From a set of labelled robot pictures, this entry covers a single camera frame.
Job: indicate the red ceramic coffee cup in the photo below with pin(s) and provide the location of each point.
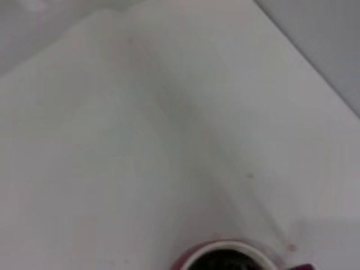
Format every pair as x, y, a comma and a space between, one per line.
225, 257

